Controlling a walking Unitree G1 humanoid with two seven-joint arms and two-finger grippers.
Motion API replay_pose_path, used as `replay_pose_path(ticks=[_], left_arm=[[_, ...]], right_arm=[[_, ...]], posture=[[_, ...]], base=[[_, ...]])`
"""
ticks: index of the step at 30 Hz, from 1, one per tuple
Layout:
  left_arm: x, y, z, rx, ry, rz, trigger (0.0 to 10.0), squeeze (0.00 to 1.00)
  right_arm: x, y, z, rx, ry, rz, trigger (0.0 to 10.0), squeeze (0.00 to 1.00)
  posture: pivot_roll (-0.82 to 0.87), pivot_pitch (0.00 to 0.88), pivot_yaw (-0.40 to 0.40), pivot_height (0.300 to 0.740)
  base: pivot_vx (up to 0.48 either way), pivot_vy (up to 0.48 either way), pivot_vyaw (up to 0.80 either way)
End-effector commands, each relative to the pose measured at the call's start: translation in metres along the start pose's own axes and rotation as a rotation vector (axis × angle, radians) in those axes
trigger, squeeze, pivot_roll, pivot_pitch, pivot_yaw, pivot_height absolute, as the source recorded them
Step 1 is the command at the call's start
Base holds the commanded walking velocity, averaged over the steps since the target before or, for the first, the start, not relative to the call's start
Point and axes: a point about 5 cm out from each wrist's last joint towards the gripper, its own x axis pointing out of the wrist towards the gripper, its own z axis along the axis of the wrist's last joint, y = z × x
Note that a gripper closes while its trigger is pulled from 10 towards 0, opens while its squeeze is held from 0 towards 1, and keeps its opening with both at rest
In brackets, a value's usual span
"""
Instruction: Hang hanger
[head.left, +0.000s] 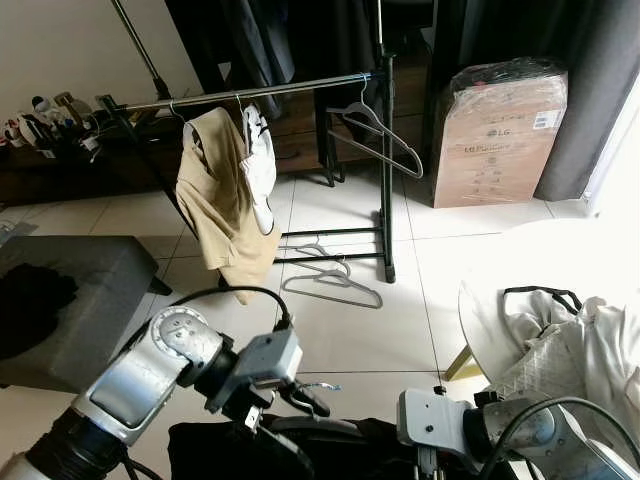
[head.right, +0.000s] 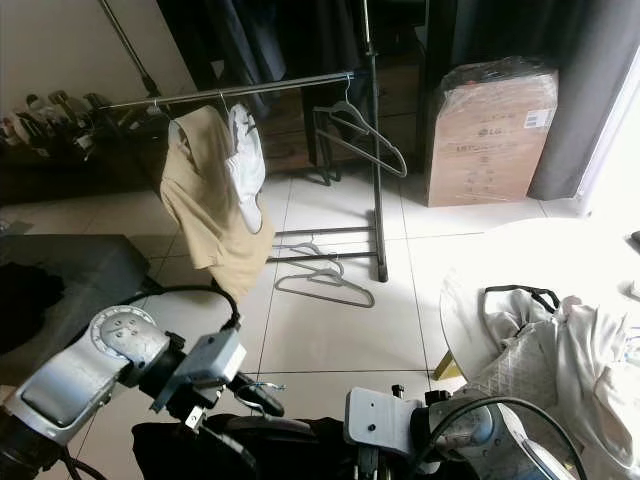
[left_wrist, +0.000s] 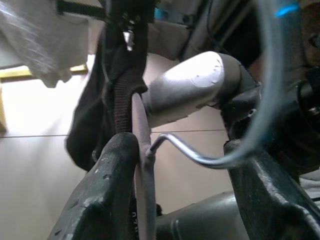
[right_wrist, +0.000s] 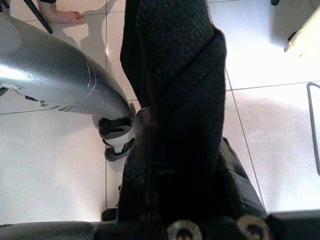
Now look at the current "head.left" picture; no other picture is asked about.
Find grey ottoman black legs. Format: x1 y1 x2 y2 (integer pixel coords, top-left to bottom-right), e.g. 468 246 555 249
0 235 173 393

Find beige garment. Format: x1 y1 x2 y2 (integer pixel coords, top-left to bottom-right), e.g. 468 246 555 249
175 107 284 304

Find white quilted garment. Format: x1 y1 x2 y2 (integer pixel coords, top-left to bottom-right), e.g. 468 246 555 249
487 322 591 411

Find white garment black stripes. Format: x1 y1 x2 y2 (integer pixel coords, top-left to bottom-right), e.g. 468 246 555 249
240 105 279 236

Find dark wooden drawer cabinet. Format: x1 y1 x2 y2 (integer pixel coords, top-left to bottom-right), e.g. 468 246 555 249
268 60 431 186

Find dark wooden low console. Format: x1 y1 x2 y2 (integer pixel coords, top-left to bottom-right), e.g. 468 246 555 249
0 125 186 208

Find plastic wrapped cardboard box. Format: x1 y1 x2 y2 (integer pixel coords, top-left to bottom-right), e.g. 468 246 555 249
432 58 569 209

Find blue-grey garment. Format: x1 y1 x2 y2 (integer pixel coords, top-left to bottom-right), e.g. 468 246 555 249
165 0 301 116

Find black shirt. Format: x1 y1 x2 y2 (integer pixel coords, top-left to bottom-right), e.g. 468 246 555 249
290 0 386 86

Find brass ornament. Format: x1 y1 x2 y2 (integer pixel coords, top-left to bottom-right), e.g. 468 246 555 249
55 92 86 117

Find dark grey curtain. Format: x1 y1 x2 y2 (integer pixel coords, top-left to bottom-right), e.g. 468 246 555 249
450 0 640 203

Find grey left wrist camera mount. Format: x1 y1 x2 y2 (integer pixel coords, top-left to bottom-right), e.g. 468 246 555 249
232 328 304 398

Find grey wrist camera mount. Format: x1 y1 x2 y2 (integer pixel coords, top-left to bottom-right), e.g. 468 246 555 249
397 388 479 453
232 328 304 398

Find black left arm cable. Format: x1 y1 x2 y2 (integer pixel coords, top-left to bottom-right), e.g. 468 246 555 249
168 285 294 331

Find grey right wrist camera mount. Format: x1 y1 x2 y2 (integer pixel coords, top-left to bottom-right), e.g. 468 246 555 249
397 388 479 453

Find black clothes rack silver rail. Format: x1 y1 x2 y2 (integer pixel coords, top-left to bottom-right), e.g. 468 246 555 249
95 0 401 286

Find white garment black strap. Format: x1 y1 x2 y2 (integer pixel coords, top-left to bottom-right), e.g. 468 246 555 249
500 285 640 441

